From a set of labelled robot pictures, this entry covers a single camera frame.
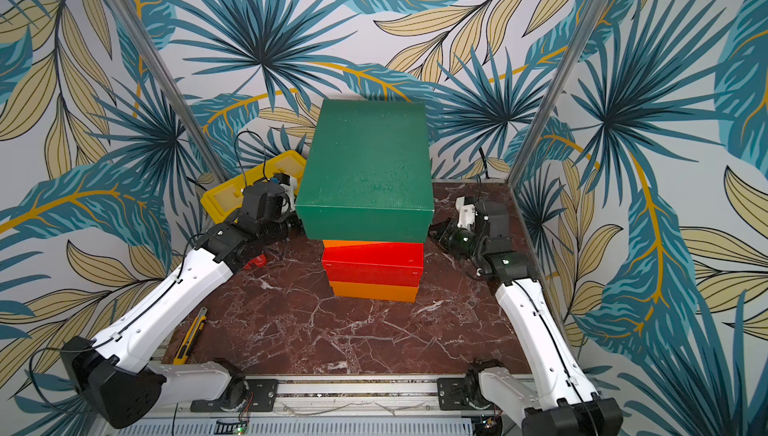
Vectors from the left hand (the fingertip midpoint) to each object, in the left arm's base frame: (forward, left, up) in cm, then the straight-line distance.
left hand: (323, 219), depth 73 cm
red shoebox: (-8, -16, -7) cm, 19 cm away
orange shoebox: (-9, -11, -22) cm, 26 cm away
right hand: (-2, -24, -1) cm, 25 cm away
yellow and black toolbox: (+15, +35, -13) cm, 40 cm away
